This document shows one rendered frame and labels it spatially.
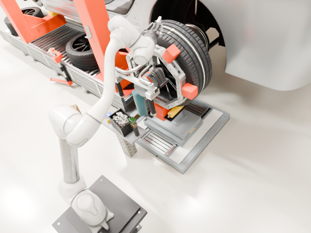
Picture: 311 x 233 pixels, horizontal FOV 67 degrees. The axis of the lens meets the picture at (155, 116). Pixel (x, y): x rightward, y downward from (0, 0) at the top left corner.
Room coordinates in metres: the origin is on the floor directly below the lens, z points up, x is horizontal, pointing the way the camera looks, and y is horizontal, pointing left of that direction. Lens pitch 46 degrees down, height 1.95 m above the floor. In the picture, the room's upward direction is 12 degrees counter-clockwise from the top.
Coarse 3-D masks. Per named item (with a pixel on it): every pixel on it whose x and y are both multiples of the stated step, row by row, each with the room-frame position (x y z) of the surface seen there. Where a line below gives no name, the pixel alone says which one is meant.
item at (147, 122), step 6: (144, 120) 1.68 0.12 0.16; (150, 120) 1.67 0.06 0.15; (150, 126) 1.60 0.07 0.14; (156, 126) 1.57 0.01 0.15; (198, 126) 1.47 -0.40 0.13; (162, 132) 1.47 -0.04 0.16; (168, 132) 1.46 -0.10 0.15; (192, 132) 1.41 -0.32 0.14; (168, 138) 1.42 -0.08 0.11; (174, 138) 1.36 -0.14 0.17; (180, 138) 1.36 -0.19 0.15; (186, 138) 1.34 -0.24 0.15; (180, 144) 1.30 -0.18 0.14
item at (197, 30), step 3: (186, 24) 1.89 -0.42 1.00; (189, 24) 1.86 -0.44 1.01; (189, 27) 1.84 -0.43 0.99; (192, 27) 1.82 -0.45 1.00; (195, 27) 1.80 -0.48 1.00; (198, 27) 1.80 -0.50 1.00; (192, 30) 1.82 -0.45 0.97; (195, 30) 1.79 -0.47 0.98; (198, 30) 1.77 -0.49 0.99; (201, 30) 1.77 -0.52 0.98; (195, 33) 1.79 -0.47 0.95; (198, 33) 1.77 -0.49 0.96; (201, 33) 1.75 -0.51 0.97; (198, 36) 1.77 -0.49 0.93; (201, 36) 1.75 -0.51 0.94; (204, 36) 1.75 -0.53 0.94; (201, 39) 1.75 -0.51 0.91; (204, 39) 1.72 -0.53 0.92; (204, 42) 1.72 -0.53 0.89; (207, 42) 1.73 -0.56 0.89; (207, 45) 1.72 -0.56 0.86; (207, 48) 1.72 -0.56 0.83
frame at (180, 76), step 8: (160, 48) 1.39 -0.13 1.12; (128, 56) 1.61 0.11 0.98; (160, 56) 1.34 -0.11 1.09; (128, 64) 1.64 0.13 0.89; (136, 64) 1.65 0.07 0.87; (168, 64) 1.30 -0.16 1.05; (176, 64) 1.31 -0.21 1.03; (136, 72) 1.65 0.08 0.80; (176, 72) 1.26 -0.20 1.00; (176, 80) 1.25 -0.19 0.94; (184, 80) 1.26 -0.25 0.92; (160, 96) 1.48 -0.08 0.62; (160, 104) 1.41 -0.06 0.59; (168, 104) 1.34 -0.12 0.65; (176, 104) 1.27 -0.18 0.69
